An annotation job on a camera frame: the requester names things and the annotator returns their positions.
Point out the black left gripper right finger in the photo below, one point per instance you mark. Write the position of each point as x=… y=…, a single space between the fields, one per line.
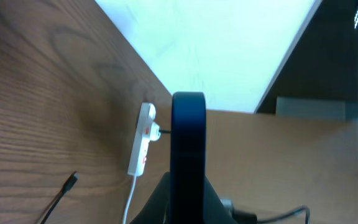
x=213 y=210

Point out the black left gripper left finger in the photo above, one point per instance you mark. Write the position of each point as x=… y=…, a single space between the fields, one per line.
x=155 y=211

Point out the blue Samsung Galaxy smartphone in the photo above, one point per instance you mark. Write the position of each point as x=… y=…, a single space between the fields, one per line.
x=187 y=157

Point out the white USB charger plug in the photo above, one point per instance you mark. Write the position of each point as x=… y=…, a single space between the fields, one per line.
x=152 y=131

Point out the white power strip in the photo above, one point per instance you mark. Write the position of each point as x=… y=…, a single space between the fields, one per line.
x=140 y=147

